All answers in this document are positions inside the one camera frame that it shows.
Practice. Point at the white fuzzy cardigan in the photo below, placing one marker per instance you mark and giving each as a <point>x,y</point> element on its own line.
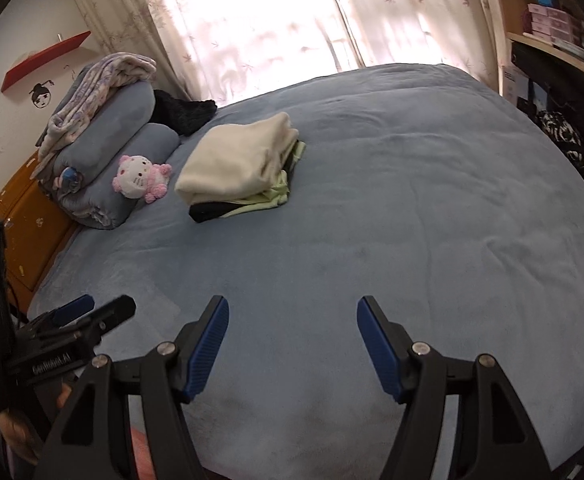
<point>231,160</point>

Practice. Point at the pink cloth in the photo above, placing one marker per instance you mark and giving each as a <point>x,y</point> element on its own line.
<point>144,460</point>

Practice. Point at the blue bed blanket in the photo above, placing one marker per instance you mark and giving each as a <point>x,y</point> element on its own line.
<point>397,210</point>

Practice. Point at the sheer leaf-print curtain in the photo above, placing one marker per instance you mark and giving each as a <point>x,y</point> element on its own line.
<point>221,20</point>
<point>412,10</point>

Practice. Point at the green and black garment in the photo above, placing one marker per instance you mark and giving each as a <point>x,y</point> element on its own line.
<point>267,200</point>

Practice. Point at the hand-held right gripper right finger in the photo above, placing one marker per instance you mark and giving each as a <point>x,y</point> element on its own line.
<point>379,350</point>

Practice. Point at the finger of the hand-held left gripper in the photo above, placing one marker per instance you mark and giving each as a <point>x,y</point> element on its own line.
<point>111,312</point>
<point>74,306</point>

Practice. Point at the grey-blue pillows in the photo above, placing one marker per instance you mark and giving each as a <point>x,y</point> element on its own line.
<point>121,190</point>

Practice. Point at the black and white patterned cloth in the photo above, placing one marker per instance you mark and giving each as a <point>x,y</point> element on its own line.
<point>572,155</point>

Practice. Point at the face wall sticker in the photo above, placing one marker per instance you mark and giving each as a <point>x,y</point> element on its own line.
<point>40,95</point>

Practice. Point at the pink cat plush toy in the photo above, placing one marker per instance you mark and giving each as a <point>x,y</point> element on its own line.
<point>134,175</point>

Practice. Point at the orange wooden cabinet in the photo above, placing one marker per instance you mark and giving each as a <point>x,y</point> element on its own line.
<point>31,225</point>

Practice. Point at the wooden bookshelf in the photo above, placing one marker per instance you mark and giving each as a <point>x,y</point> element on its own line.
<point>562,50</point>

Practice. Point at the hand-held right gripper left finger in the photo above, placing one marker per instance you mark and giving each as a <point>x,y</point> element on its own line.
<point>206,350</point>

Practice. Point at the white box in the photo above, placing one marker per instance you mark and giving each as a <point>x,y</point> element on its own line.
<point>514,85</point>

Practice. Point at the rolled blue blanket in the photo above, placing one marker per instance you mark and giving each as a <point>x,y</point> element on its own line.
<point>121,110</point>

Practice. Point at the person's left hand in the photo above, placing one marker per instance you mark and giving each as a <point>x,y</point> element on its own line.
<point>19,430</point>

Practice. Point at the black fuzzy garment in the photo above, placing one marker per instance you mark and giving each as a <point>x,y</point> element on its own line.
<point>181,110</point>

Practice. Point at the red wall shelf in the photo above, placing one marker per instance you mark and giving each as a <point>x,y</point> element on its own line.
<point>41,62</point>

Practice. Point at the stack of pink boxes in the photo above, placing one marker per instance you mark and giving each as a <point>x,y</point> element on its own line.
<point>552,22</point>

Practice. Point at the floral white blanket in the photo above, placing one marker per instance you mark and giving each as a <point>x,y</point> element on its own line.
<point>96,80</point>

